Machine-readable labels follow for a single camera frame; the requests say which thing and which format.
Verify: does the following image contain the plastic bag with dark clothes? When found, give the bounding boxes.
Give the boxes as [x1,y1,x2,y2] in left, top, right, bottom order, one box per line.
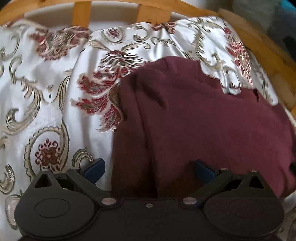
[211,1,295,59]

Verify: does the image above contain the wooden bed frame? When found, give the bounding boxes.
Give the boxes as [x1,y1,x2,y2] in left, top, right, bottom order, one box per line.
[1,0,295,119]

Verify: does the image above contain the maroon small garment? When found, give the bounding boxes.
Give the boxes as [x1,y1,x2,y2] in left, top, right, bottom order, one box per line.
[111,57,295,197]

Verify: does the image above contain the white floral satin bedspread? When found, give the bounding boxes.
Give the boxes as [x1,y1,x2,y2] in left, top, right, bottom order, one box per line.
[0,15,296,241]

